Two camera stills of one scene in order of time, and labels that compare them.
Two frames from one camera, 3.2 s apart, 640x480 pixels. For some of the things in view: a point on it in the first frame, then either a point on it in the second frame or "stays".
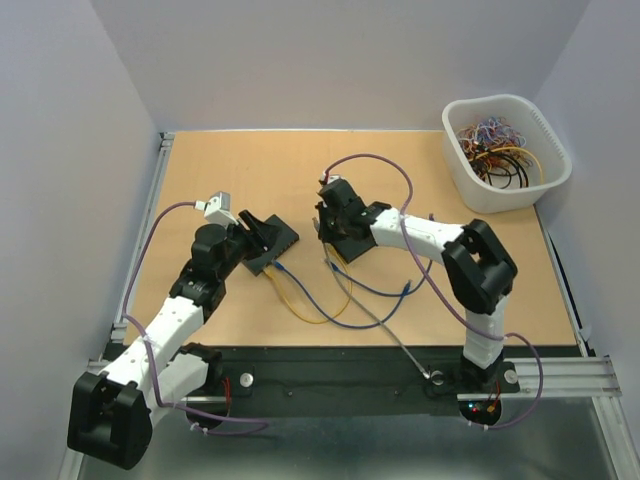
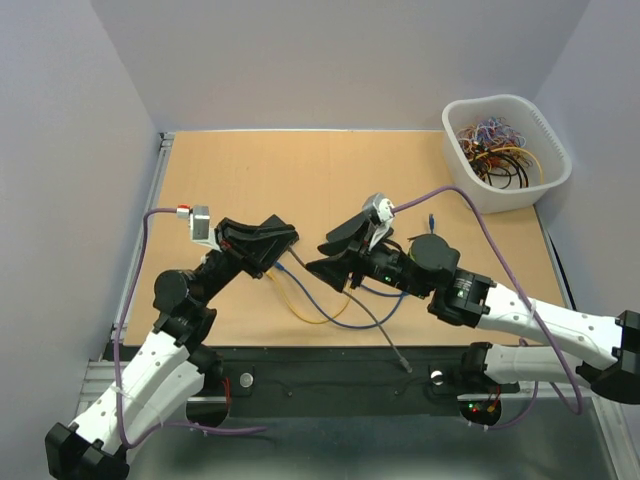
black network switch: (284, 240) stays
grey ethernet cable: (365, 302) → (403, 362)
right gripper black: (327, 234) → (348, 253)
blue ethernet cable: (284, 269) stays
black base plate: (355, 381) stays
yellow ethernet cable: (297, 314) stays
